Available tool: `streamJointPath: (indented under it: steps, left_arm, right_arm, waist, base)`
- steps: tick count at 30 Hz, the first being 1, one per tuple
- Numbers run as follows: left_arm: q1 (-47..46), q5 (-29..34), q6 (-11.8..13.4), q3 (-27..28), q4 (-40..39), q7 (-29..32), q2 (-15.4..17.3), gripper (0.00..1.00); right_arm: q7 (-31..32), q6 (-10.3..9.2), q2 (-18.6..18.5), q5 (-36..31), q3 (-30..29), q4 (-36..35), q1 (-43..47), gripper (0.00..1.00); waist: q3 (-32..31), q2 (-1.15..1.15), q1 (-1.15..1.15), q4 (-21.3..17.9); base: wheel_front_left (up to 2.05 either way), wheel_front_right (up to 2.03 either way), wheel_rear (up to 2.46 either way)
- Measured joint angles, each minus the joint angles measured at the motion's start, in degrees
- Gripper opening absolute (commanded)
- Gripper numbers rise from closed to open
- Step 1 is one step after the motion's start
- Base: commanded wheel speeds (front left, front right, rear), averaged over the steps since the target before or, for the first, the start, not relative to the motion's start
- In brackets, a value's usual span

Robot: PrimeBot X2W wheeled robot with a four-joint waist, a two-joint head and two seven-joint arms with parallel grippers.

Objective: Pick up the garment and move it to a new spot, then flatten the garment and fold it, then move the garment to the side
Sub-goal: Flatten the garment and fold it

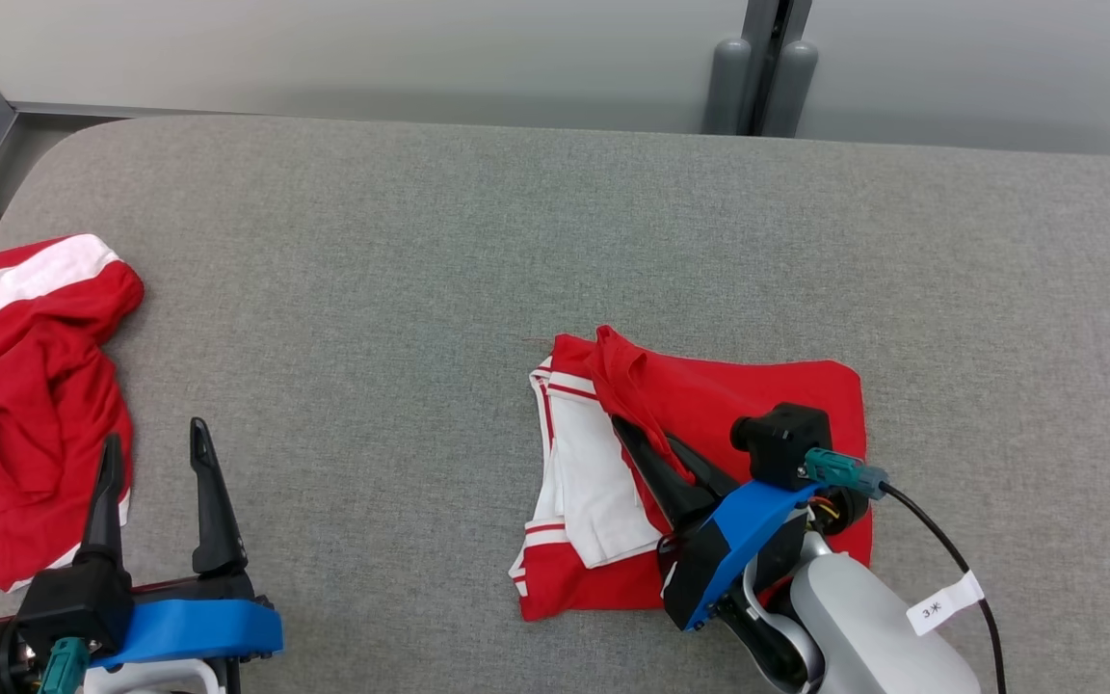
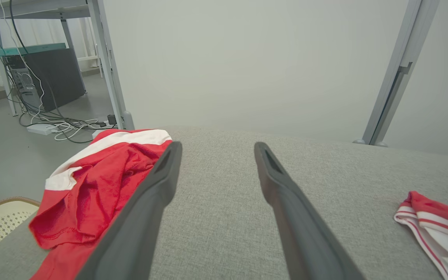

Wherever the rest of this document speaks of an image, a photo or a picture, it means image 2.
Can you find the grey partition post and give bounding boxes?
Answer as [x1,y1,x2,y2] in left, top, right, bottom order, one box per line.
[353,0,440,147]

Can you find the red Bulls 23 jersey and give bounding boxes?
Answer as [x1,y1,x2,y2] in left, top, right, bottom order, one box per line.
[394,173,448,280]

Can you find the teal flat box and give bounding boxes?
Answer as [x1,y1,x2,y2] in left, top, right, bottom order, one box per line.
[0,43,67,57]

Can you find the cream laundry basket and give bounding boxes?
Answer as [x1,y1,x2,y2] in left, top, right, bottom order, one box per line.
[0,196,41,262]

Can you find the dark grey computer tower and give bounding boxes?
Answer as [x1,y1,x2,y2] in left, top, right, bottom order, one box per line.
[5,47,86,113]

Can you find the white grey desk frame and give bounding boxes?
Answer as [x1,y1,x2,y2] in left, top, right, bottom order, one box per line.
[0,0,104,117]

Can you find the black floor cable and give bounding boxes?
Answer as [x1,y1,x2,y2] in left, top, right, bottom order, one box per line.
[0,0,108,144]

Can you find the white floor cable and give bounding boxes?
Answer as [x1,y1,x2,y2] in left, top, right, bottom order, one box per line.
[0,0,110,141]

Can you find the grey fabric sofa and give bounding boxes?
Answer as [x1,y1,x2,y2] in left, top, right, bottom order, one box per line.
[0,126,448,280]

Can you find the red shorts white hem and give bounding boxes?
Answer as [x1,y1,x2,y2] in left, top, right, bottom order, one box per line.
[29,129,173,280]

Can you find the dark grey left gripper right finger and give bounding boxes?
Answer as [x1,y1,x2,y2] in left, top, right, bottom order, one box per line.
[254,142,366,280]

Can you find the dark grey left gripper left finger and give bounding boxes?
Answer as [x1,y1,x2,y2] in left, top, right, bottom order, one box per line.
[75,141,183,280]

